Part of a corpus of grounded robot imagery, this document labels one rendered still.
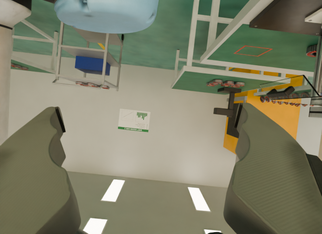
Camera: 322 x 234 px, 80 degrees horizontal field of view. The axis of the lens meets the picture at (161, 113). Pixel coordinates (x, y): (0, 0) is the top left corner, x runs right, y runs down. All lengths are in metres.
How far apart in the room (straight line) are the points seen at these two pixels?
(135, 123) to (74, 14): 5.55
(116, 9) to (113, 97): 5.65
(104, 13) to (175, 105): 5.53
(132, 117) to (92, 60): 3.06
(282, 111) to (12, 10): 4.54
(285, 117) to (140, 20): 4.48
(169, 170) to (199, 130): 1.50
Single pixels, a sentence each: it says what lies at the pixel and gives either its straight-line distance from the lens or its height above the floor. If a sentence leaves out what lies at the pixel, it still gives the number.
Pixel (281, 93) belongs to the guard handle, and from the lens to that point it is 0.76.
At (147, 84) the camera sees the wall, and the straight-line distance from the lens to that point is 5.75.
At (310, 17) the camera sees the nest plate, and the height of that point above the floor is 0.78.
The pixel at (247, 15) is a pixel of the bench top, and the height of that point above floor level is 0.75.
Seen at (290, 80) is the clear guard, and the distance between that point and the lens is 0.75.
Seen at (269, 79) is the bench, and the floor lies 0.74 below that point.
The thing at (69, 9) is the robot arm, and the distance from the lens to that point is 0.24.
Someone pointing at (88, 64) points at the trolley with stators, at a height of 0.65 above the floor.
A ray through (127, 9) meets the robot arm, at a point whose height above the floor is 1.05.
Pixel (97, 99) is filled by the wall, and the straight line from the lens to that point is 5.97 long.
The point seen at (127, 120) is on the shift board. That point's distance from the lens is 5.78.
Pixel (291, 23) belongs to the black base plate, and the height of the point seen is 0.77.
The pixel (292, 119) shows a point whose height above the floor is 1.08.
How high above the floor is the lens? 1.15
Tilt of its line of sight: 2 degrees up
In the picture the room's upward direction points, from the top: 174 degrees counter-clockwise
